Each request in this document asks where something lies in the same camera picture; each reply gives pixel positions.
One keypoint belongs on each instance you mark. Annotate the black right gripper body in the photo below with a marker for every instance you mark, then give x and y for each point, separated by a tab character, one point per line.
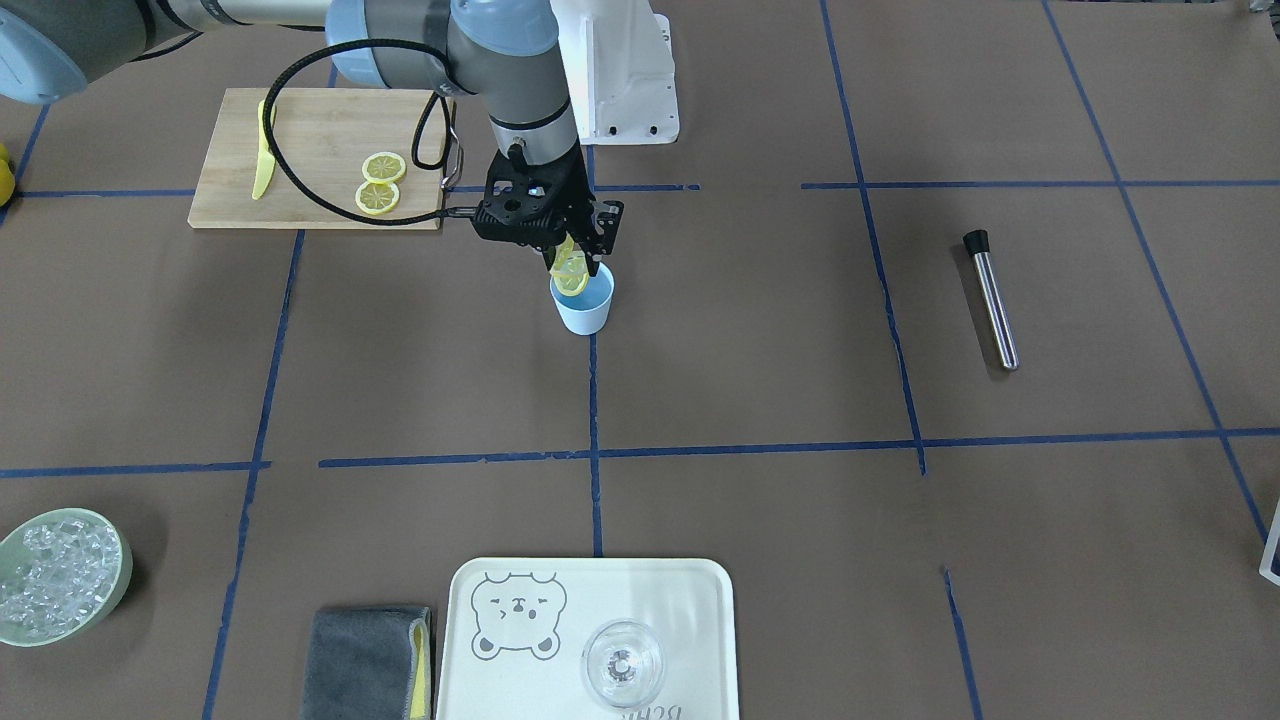
603	224

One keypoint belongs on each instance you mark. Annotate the yellow lemon slice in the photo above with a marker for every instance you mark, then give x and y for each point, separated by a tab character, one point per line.
376	198
574	283
384	167

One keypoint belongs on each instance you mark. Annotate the steel muddler black tip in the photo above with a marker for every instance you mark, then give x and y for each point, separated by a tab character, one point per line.
976	244

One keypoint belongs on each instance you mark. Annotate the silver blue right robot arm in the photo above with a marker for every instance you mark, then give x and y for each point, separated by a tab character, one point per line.
507	53

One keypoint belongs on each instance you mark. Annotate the light blue plastic cup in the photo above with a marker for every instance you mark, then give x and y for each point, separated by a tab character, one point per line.
587	312

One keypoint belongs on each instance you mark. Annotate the bamboo cutting board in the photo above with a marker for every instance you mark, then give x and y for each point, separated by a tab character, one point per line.
325	134

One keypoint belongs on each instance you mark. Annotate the yellow plastic knife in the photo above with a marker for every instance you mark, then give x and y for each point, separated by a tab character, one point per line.
265	162

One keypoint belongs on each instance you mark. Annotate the cream bear serving tray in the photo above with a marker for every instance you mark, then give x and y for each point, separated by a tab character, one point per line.
516	629

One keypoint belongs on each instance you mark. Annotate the clear wine glass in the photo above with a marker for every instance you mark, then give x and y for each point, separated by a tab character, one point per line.
623	665

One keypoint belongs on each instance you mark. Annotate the grey folded cloth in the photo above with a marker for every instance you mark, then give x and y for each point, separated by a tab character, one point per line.
373	662

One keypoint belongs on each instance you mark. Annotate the green bowl of ice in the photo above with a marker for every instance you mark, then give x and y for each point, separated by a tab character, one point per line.
63	572

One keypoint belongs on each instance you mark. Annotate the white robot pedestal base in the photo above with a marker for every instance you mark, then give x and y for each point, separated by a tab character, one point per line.
620	68

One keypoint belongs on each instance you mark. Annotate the white wire cup rack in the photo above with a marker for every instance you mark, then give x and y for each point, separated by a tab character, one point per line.
1269	561

